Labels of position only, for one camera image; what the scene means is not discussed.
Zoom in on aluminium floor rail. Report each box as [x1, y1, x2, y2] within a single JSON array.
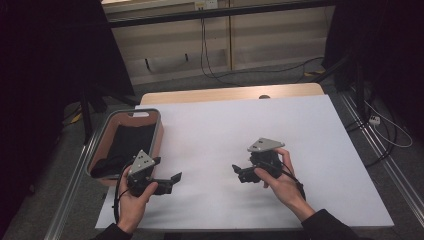
[[43, 133, 103, 240], [338, 89, 424, 219]]

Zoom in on narrow black curtain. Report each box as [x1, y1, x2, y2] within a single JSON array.
[[321, 0, 424, 141]]

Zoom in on light wooden table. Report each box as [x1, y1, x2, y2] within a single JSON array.
[[139, 82, 325, 106]]

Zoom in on person's left hand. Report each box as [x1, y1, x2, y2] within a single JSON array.
[[117, 181, 159, 234]]

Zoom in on black horizontal bar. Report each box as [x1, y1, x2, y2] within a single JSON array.
[[106, 0, 336, 29]]

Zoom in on black hanging cable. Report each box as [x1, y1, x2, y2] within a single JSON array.
[[199, 16, 244, 88], [201, 16, 326, 79]]

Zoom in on black sleeveless vest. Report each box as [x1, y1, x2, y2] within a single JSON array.
[[89, 123, 158, 179]]

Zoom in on black metal stand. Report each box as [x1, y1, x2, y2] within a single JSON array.
[[311, 53, 371, 124]]

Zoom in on black tripod stand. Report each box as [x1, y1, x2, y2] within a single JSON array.
[[78, 84, 141, 146]]

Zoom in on person's right hand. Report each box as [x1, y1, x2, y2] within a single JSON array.
[[253, 147, 316, 223]]

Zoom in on wide black curtain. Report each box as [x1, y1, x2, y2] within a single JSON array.
[[0, 0, 136, 234]]

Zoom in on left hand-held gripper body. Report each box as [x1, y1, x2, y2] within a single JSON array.
[[125, 149, 174, 198]]

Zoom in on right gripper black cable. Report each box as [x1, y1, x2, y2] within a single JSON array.
[[266, 159, 307, 201]]

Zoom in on pink basket with grey rim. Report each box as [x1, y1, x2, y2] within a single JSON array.
[[84, 108, 165, 187]]

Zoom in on beige cabinet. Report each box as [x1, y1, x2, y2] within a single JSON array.
[[101, 0, 336, 86]]

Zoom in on black floor cable bundle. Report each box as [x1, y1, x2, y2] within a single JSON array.
[[344, 109, 399, 168]]

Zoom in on white wall socket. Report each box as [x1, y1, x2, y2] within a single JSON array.
[[194, 0, 218, 10]]

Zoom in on white table cover sheet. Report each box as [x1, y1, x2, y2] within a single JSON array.
[[94, 94, 395, 233]]

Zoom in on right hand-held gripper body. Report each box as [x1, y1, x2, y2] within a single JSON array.
[[238, 137, 286, 184]]

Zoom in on white floor cable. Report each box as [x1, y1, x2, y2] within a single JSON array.
[[363, 99, 414, 149]]

